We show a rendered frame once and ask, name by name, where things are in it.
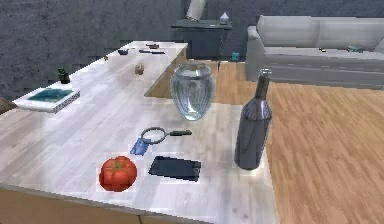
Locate white lamp shade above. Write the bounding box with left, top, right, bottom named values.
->
left=186, top=0, right=207, bottom=22

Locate grey sofa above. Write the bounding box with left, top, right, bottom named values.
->
left=245, top=14, right=384, bottom=90

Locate clear glass vase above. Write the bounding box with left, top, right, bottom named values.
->
left=169, top=62, right=216, bottom=122

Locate small teal object on sofa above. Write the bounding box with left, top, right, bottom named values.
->
left=345, top=45, right=365, bottom=54

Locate black smartphone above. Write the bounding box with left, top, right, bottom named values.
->
left=147, top=155, right=202, bottom=183

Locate white book with teal cover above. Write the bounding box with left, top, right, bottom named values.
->
left=12, top=87, right=81, bottom=114

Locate blue card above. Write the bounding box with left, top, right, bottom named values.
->
left=129, top=137, right=151, bottom=157

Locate small dark green figurine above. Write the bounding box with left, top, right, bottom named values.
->
left=57, top=67, right=71, bottom=85

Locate black key ring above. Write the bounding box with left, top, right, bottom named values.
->
left=140, top=126, right=193, bottom=145

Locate dark glass bottle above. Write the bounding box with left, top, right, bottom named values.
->
left=233, top=68, right=273, bottom=171

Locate red tomato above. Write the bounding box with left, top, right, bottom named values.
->
left=98, top=155, right=138, bottom=193

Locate pale wooden table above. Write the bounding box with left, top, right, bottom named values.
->
left=0, top=40, right=280, bottom=224

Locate dark side table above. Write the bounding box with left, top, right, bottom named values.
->
left=171, top=18, right=233, bottom=62

